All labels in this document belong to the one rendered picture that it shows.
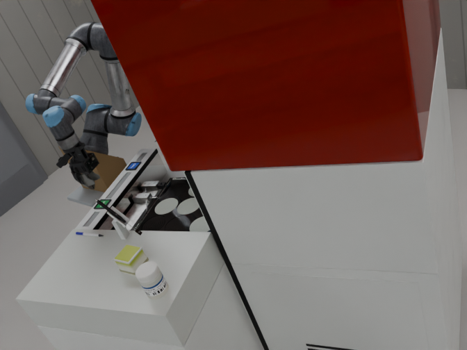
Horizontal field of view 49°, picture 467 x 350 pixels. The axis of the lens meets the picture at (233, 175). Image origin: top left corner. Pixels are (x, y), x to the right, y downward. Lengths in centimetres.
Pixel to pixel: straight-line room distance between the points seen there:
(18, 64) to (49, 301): 326
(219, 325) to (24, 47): 357
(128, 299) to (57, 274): 37
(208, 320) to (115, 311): 31
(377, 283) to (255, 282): 43
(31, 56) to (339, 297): 377
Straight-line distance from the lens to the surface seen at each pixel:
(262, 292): 186
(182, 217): 196
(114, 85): 232
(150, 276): 153
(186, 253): 168
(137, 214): 214
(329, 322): 188
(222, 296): 181
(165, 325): 157
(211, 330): 177
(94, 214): 214
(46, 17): 500
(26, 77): 487
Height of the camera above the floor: 200
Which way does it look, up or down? 32 degrees down
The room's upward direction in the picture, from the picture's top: 21 degrees counter-clockwise
